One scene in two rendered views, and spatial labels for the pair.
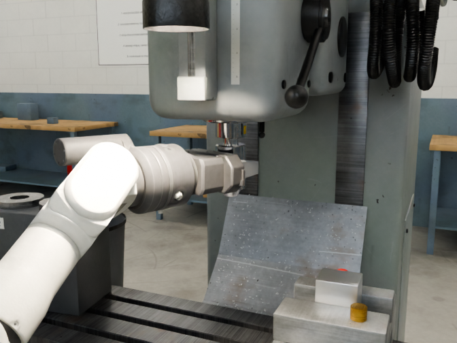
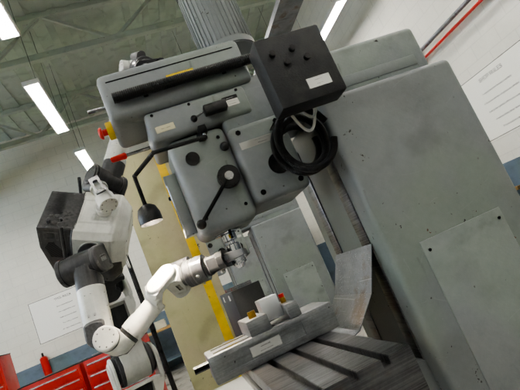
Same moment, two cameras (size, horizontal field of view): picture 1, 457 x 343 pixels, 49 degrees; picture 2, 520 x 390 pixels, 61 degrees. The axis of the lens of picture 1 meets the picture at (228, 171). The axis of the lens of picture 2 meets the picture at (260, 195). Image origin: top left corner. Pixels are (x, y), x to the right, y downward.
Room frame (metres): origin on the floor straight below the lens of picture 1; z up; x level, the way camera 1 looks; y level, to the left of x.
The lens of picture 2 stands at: (0.00, -1.20, 1.15)
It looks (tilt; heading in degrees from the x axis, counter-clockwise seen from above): 9 degrees up; 52
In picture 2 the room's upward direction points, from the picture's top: 23 degrees counter-clockwise
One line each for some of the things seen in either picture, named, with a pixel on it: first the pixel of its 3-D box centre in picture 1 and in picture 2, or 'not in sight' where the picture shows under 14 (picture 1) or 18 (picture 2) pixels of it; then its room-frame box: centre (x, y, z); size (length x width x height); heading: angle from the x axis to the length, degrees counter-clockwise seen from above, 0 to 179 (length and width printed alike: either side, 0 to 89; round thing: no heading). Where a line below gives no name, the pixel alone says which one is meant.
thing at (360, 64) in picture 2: not in sight; (318, 94); (1.22, -0.20, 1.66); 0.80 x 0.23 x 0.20; 157
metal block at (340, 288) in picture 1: (339, 295); (268, 307); (0.69, -0.16, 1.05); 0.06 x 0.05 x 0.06; 68
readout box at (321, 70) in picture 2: not in sight; (297, 70); (0.90, -0.43, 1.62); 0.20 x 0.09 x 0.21; 157
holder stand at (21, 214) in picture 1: (44, 248); (246, 308); (0.94, 0.36, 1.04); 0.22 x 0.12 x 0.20; 74
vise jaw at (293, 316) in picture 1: (330, 327); (254, 324); (0.64, -0.14, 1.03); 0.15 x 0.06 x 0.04; 68
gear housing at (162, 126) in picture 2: not in sight; (198, 127); (0.80, -0.02, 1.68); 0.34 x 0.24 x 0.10; 157
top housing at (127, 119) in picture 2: not in sight; (176, 95); (0.78, -0.01, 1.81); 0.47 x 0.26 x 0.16; 157
